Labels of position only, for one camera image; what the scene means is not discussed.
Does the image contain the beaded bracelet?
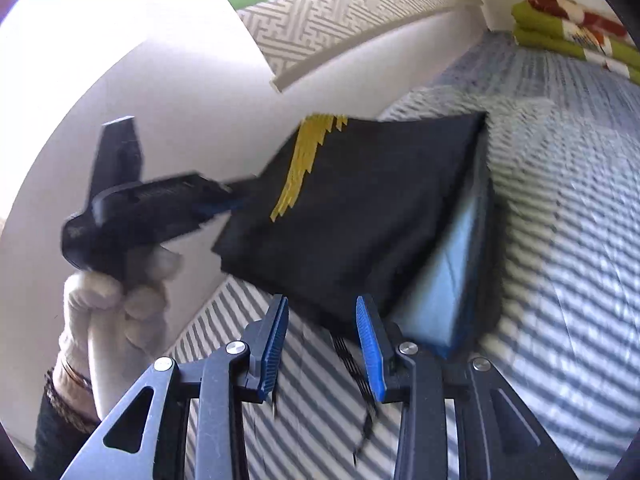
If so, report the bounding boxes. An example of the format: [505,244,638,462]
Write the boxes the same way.
[44,352,98,433]

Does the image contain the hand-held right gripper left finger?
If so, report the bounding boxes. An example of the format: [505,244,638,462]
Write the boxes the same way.
[60,294,291,480]

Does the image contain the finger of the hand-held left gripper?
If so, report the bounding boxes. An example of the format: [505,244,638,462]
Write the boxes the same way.
[202,175,263,218]

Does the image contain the green folded blanket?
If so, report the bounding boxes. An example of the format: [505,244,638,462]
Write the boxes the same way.
[510,0,640,86]

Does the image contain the person's left forearm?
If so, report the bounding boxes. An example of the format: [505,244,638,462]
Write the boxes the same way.
[30,350,103,480]

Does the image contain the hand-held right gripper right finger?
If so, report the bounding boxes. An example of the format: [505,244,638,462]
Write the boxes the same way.
[354,295,581,480]

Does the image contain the person's left hand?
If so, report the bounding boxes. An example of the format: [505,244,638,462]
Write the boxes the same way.
[57,247,183,386]

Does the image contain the black pants with yellow pattern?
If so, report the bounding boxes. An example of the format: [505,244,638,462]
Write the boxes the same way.
[210,112,488,461]

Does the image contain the blue white striped quilt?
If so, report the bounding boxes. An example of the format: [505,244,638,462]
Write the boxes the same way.
[165,30,640,480]

